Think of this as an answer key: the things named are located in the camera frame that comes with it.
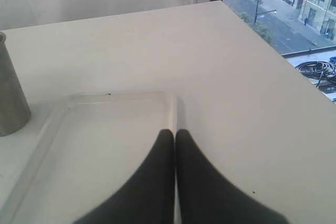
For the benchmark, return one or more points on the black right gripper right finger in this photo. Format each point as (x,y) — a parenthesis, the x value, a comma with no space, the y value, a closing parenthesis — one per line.
(206,196)

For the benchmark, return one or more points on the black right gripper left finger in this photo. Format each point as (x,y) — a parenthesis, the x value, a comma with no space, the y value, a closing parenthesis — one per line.
(148,195)

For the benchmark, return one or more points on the stainless steel cup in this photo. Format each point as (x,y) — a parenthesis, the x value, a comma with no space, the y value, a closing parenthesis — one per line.
(15,111)

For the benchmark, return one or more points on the clear plastic tray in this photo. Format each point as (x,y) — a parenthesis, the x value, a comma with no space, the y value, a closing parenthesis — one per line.
(89,146)

